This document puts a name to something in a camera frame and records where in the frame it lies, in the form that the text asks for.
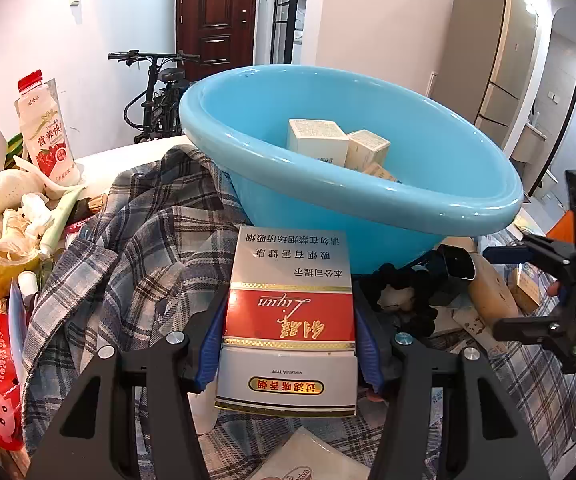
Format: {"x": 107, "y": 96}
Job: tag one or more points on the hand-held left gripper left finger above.
{"x": 212, "y": 355}

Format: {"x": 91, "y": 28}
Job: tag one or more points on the white tissue packet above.
{"x": 308, "y": 455}

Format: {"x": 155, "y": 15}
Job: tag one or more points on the large white paper box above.
{"x": 315, "y": 142}

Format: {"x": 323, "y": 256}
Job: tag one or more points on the brown door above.
{"x": 215, "y": 10}

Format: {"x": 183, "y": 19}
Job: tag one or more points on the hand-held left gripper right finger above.
{"x": 368, "y": 355}

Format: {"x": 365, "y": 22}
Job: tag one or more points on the round beige disc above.
{"x": 490, "y": 290}

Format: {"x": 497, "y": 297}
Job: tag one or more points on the white washbasin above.
{"x": 530, "y": 142}

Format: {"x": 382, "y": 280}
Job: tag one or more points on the white crumpled bag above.
{"x": 18, "y": 185}

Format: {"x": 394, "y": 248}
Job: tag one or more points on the small white paper box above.
{"x": 365, "y": 150}

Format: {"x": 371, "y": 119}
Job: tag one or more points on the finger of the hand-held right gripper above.
{"x": 523, "y": 327}
{"x": 508, "y": 252}

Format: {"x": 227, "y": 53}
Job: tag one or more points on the red and white cigarette pack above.
{"x": 288, "y": 310}

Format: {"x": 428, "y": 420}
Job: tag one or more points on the strawberry milk bottle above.
{"x": 48, "y": 135}

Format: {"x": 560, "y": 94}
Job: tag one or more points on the beige refrigerator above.
{"x": 498, "y": 60}

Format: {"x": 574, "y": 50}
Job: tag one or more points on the blue plaid cloth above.
{"x": 133, "y": 270}

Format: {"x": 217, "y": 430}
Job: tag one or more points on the blue plastic basin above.
{"x": 343, "y": 220}

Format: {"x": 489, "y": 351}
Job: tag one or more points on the black-framed glass door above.
{"x": 288, "y": 10}

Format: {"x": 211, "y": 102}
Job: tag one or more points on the yellow bag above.
{"x": 3, "y": 280}

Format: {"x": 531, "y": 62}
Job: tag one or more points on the tan box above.
{"x": 525, "y": 290}

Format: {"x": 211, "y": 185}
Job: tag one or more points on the small black box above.
{"x": 455, "y": 262}

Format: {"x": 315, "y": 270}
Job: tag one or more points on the black scrunchie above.
{"x": 420, "y": 305}

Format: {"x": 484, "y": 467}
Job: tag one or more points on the white cylinder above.
{"x": 203, "y": 412}

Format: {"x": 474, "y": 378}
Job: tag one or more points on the black bicycle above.
{"x": 163, "y": 90}

